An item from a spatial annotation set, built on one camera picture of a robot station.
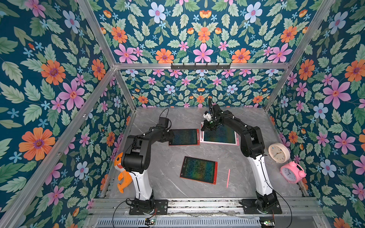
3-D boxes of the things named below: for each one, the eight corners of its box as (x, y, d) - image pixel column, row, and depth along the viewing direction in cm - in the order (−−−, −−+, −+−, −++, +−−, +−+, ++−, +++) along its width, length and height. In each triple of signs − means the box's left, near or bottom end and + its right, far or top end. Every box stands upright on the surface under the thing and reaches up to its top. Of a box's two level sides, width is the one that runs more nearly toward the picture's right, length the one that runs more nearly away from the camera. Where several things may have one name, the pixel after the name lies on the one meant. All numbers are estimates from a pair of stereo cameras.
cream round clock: (277, 166, 90) (287, 158, 80) (265, 151, 97) (273, 142, 87) (284, 163, 91) (295, 155, 82) (272, 148, 98) (280, 139, 89)
